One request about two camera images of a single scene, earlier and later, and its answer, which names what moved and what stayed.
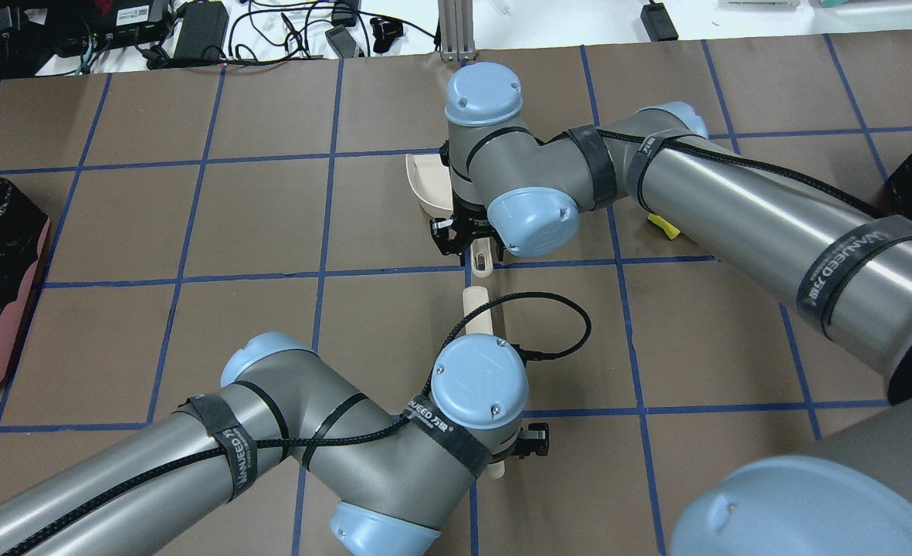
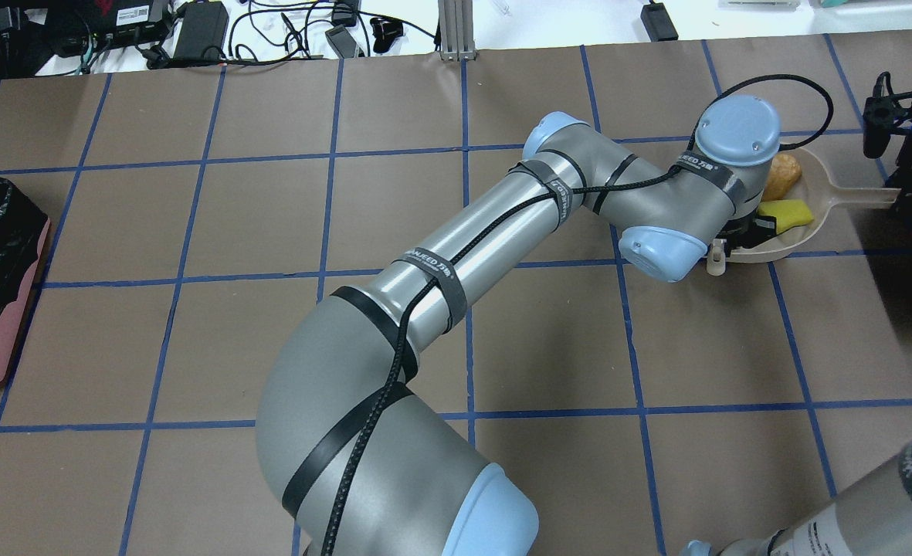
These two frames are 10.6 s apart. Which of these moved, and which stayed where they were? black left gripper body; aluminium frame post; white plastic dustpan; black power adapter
Moved: white plastic dustpan; black left gripper body
Stayed: black power adapter; aluminium frame post
